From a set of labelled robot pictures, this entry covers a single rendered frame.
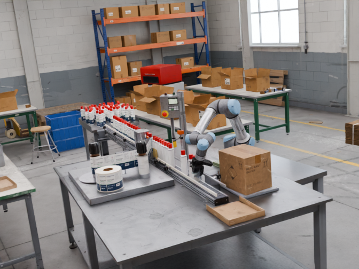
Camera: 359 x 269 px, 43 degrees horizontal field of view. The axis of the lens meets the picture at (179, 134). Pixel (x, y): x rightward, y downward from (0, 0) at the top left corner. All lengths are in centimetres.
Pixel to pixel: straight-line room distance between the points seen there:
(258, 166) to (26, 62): 832
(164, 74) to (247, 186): 619
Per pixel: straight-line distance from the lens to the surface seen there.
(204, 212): 307
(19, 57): 1096
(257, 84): 790
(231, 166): 329
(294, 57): 1043
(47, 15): 1112
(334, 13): 961
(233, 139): 382
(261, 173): 328
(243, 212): 302
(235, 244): 396
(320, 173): 373
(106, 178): 344
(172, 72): 934
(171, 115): 383
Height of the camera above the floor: 206
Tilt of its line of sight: 14 degrees down
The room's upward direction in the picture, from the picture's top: 5 degrees counter-clockwise
